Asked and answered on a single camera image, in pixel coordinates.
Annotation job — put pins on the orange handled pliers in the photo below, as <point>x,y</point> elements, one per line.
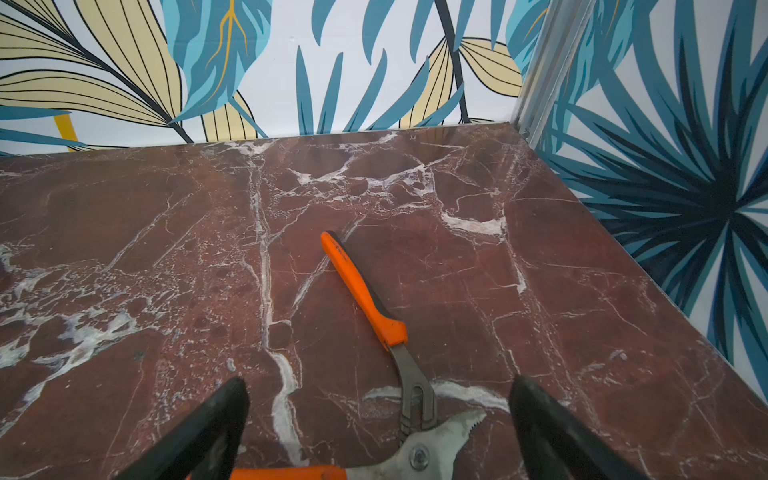
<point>428,449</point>

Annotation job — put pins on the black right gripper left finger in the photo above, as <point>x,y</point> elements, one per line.
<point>202,446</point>

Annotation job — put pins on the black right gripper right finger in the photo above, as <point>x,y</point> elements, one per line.
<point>554,444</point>

